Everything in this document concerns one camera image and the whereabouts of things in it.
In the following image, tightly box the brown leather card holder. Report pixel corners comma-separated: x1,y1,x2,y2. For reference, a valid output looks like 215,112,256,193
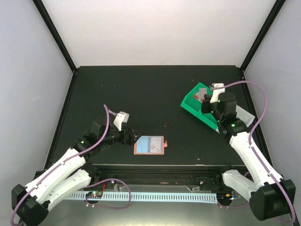
134,136,168,155

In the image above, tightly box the white floral credit card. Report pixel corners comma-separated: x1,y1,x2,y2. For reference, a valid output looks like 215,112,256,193
198,88,207,102

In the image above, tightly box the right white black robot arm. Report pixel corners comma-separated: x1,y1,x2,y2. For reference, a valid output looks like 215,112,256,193
201,91,296,222

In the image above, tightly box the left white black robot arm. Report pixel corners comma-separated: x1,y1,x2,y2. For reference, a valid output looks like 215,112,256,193
11,118,142,226

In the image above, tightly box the red circle card in bin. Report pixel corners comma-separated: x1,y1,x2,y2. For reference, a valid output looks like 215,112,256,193
193,92,202,102

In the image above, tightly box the green plastic bin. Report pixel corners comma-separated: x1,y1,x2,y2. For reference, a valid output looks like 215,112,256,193
198,112,218,132
181,82,212,118

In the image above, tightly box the clear plastic bin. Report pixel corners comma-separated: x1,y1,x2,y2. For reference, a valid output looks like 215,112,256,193
236,105,255,127

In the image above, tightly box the left small circuit board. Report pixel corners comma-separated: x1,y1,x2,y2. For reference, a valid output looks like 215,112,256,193
86,191,103,199

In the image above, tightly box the small circuit board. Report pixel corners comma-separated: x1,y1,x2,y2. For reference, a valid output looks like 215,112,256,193
86,191,103,199
216,194,235,201

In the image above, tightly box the right small circuit board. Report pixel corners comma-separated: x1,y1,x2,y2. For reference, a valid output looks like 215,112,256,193
216,194,235,201

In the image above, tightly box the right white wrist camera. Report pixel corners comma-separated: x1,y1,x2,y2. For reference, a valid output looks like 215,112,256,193
210,83,225,104

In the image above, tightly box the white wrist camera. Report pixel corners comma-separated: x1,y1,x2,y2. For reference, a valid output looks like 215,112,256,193
113,111,130,131
210,83,225,104

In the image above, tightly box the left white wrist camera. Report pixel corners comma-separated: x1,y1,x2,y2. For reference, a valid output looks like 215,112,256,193
113,111,130,131

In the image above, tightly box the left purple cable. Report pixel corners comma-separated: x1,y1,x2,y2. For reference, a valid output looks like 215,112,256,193
10,105,118,226

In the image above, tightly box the light blue slotted cable duct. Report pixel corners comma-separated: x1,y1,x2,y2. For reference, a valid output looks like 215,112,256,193
65,191,218,204

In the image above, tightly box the right black frame post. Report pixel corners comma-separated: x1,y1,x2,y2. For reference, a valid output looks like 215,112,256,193
240,0,286,72

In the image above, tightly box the black frame post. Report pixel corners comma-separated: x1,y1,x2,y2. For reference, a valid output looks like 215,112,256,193
240,0,286,72
32,0,77,73

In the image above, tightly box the left black frame post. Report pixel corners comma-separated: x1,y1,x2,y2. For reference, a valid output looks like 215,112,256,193
32,0,77,73

